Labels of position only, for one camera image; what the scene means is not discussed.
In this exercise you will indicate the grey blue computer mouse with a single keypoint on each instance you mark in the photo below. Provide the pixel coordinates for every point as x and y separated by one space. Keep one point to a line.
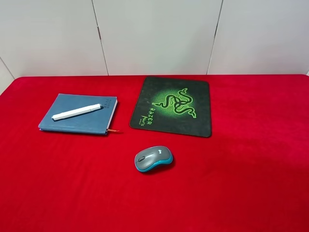
153 157

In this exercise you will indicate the white pen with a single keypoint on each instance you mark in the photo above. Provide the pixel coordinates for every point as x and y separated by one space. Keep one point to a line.
76 112

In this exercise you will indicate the blue hardcover notebook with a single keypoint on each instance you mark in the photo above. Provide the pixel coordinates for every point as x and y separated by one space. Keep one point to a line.
96 122

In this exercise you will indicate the black green Razer mousepad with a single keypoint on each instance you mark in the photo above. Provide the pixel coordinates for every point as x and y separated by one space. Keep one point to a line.
172 105

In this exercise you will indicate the red velvet tablecloth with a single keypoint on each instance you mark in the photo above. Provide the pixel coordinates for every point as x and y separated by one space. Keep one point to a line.
251 175

